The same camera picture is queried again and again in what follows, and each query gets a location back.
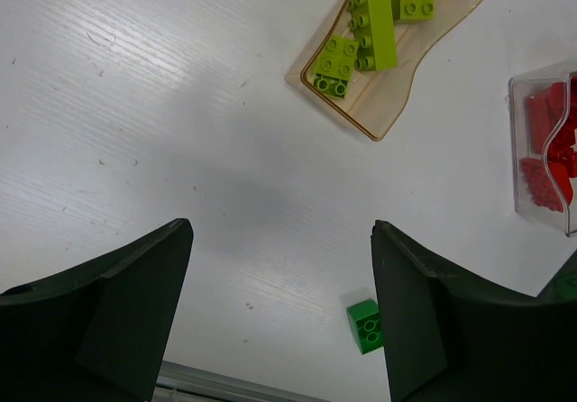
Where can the lime 2x4 lego brick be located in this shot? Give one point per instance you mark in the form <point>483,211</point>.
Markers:
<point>372,25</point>

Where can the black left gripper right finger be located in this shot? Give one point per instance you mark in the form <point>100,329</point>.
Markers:
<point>452,335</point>

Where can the aluminium mounting rail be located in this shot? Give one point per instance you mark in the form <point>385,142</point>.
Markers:
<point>180,383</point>

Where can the dark green printed lego brick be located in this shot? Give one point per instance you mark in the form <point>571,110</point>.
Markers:
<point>364,319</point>

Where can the tan translucent plastic container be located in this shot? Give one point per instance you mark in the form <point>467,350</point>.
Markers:
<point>375,99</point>

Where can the red 2x4 lego brick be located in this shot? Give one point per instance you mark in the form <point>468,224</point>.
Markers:
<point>545,109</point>

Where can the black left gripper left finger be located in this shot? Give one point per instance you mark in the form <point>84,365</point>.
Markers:
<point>97,331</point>

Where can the clear plastic container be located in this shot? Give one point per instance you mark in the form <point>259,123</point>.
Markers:
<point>545,184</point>

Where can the lime printed lego brick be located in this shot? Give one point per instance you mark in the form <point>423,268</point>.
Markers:
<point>335,65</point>

